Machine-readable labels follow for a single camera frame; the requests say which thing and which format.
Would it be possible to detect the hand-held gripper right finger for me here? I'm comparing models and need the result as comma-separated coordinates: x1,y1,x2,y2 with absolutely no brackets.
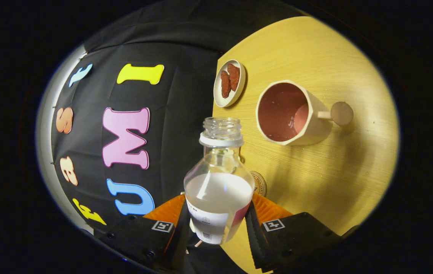
245,192,359,272

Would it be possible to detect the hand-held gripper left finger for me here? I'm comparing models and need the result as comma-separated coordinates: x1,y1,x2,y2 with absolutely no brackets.
94,193,201,272

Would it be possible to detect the round brown coaster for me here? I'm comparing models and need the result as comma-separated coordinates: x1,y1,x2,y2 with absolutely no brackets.
250,171,267,197

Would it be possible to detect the clear juice bottle white label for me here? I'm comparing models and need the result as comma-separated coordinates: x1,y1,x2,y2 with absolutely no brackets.
184,117,255,245

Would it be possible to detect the cream cup with red inside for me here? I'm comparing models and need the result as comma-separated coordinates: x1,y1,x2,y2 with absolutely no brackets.
255,80,354,146

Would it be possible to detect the wooden table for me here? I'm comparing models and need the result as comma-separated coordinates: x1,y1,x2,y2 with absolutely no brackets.
212,16,399,274

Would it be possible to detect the black backdrop cloth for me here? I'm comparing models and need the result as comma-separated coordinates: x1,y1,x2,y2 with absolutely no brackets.
51,0,304,236

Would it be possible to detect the white round plate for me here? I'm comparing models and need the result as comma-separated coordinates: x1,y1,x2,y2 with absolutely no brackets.
213,59,246,108

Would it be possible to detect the red meat piece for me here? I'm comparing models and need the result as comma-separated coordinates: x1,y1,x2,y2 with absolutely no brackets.
227,64,241,92
220,70,232,99

